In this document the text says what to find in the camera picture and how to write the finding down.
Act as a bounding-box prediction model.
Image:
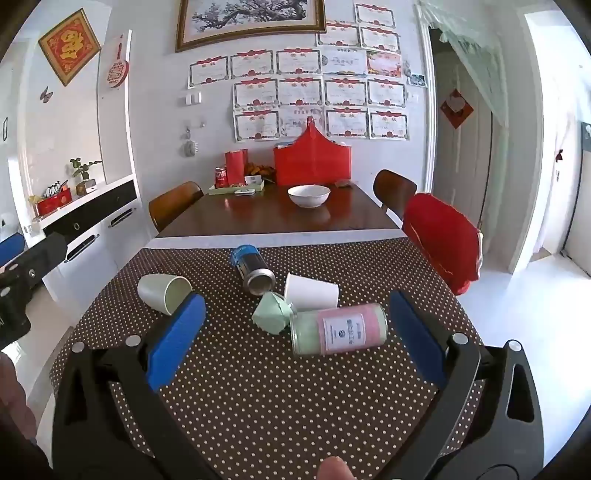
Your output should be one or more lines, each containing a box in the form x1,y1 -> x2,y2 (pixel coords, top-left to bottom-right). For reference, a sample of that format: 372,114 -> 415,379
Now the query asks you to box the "white lace curtain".
418,0 -> 509,125

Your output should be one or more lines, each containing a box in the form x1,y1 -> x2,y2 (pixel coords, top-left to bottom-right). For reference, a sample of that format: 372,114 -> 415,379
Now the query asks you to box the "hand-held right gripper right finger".
383,292 -> 546,480

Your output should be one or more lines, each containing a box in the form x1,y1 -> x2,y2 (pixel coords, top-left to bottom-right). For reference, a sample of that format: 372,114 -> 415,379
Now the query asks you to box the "red diamond framed picture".
38,8 -> 102,88

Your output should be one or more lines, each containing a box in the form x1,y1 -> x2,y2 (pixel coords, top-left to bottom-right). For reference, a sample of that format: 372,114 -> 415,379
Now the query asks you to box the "white door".
431,28 -> 495,232

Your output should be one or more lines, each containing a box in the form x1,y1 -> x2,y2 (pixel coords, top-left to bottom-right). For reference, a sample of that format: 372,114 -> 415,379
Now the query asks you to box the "group of wall certificates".
187,2 -> 411,143

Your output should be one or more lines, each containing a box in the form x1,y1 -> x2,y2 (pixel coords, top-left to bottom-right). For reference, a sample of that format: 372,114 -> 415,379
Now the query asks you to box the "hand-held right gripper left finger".
52,293 -> 218,480

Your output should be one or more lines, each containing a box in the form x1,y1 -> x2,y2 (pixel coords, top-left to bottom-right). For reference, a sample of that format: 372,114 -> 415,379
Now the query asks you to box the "small potted plant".
70,158 -> 103,195

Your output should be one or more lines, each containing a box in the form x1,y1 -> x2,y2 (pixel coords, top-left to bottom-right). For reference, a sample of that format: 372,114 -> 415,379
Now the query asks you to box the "blue drink can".
230,244 -> 277,295

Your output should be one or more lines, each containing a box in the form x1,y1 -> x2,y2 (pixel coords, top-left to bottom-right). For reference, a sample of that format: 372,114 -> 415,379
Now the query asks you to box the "pink label jar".
289,302 -> 389,357

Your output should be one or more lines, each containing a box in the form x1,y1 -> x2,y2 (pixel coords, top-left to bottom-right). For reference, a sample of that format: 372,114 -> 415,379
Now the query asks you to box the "crumpled green paper cup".
252,292 -> 298,334

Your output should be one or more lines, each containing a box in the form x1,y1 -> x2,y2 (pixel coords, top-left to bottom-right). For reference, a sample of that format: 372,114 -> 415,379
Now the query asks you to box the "brown polka dot tablecloth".
48,235 -> 485,480

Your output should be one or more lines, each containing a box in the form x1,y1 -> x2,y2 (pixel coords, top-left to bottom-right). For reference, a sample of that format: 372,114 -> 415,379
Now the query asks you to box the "red diamond door decoration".
440,89 -> 475,130

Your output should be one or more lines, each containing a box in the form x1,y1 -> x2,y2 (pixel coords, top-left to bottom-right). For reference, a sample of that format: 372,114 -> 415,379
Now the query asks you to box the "red tin box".
36,191 -> 73,217

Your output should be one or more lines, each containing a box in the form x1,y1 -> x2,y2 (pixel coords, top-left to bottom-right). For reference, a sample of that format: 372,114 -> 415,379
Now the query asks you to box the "pale green tray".
208,179 -> 265,196

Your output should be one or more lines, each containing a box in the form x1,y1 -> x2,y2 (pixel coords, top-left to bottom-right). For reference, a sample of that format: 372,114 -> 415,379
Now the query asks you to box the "dark wooden dining table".
154,182 -> 400,238

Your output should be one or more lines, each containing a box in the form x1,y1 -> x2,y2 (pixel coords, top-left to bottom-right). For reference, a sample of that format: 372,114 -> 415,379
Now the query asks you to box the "white bowl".
287,185 -> 331,208

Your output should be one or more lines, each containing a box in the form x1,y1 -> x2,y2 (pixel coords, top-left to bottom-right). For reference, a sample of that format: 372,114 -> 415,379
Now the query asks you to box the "pale green cup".
137,274 -> 194,316

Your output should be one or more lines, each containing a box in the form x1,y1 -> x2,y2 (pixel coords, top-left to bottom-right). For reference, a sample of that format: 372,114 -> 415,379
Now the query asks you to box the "person's left hand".
0,354 -> 38,444

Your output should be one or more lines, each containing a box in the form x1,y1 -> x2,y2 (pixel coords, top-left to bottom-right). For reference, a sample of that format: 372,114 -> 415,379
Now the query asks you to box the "round red hanging ornament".
106,34 -> 130,88

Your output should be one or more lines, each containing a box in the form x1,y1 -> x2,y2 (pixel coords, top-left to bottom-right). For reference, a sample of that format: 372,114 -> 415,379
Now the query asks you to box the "brown wooden chair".
148,181 -> 205,233
373,169 -> 419,220

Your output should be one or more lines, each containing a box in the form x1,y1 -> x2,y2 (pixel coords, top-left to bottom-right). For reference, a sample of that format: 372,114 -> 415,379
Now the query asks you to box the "red gift bag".
273,116 -> 354,186

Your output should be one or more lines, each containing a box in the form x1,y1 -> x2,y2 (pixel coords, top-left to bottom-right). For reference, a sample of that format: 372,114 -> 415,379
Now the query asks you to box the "white and black sideboard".
18,173 -> 139,301

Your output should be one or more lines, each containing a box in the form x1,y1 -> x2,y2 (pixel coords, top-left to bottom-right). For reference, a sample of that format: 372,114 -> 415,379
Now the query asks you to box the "framed tree painting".
175,0 -> 327,53

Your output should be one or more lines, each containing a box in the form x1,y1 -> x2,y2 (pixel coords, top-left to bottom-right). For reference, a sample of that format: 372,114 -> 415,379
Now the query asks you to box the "person's right hand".
318,457 -> 352,480

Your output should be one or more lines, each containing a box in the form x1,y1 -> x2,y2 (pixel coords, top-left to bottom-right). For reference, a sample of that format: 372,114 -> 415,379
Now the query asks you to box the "white paper cup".
283,272 -> 341,311

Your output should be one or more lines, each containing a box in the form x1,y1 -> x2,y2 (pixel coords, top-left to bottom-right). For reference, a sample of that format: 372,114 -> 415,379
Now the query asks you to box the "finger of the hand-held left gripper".
0,232 -> 68,298
0,232 -> 27,268

